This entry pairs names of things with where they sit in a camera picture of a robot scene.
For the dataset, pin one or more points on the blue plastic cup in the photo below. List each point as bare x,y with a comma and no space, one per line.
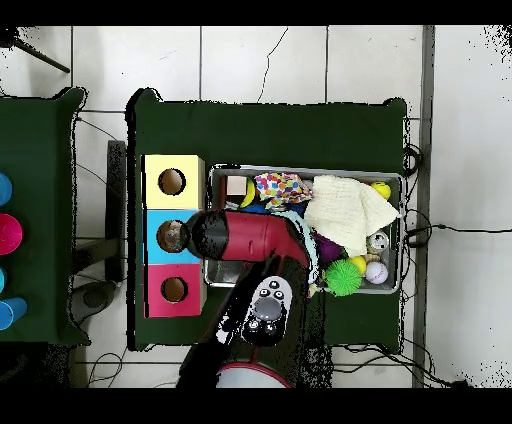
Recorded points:
12,314
4,190

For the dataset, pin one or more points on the white baseball with red stitches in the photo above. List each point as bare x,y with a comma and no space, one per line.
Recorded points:
376,273

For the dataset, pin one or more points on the black upright panel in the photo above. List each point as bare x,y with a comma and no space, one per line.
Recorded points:
116,200

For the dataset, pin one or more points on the light wooden cube block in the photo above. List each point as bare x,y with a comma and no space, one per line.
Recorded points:
236,184

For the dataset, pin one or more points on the mint green waffle cloth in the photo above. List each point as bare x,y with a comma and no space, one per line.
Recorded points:
312,248

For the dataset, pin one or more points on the green spiky rubber ball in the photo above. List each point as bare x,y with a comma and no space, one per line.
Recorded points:
343,278

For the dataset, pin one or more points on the black tripod leg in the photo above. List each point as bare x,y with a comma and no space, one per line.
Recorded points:
40,59

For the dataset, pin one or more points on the dark green table cloth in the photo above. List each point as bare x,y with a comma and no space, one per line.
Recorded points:
36,200
260,136

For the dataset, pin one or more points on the yellow smiley face ball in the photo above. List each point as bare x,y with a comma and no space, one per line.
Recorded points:
380,190

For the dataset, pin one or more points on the pink plastic cup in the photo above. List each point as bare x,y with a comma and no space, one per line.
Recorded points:
10,234

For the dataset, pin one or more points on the cream waffle cloth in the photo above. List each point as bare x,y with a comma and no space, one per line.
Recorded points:
344,212

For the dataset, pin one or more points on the purple spiky rubber ball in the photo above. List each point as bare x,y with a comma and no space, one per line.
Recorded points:
328,248

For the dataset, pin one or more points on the grey chair base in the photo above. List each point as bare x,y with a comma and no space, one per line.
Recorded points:
94,298

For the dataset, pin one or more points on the wooden box with three holes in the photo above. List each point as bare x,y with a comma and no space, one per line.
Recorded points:
188,188

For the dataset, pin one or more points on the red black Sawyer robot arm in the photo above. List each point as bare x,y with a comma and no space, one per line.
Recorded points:
248,236

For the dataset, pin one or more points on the plain yellow ball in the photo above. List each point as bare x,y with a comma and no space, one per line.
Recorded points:
358,264

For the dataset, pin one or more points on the white cloth with colourful dots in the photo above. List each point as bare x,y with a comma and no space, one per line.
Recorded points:
280,188

